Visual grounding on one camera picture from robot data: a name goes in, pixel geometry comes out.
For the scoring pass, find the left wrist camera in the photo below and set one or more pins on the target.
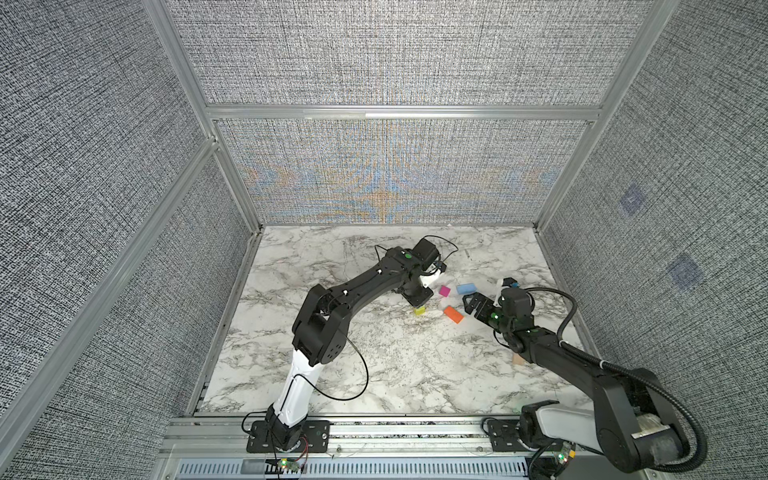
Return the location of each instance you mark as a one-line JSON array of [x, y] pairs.
[[427, 280]]

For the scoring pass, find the aluminium enclosure frame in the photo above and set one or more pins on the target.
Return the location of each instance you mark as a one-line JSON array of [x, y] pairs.
[[104, 123]]

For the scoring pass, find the red-orange flat block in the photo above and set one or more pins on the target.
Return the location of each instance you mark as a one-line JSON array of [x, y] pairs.
[[453, 314]]

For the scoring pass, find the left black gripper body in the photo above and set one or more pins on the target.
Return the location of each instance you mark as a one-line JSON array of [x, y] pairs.
[[418, 294]]

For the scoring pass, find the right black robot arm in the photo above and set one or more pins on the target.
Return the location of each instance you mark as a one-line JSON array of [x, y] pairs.
[[634, 422]]

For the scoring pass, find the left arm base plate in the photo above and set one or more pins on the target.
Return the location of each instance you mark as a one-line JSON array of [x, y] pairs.
[[312, 435]]

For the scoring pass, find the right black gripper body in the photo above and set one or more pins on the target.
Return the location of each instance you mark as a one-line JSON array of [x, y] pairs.
[[499, 322]]

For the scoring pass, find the aluminium front rail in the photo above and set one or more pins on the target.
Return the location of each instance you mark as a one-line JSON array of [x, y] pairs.
[[360, 447]]

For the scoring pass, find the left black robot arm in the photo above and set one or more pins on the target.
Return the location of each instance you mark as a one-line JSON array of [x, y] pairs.
[[321, 328]]

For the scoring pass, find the light blue flat block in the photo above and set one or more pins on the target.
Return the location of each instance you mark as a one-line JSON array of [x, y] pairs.
[[466, 289]]

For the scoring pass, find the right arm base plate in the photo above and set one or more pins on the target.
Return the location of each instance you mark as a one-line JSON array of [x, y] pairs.
[[501, 433]]

